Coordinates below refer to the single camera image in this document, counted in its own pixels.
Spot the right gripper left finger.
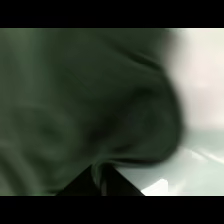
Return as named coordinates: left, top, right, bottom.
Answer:
left=57, top=165, right=101, bottom=197

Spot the dark green garment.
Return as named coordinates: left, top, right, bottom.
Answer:
left=0, top=27, right=188, bottom=197

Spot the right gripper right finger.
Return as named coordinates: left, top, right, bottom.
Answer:
left=101, top=163, right=146, bottom=197

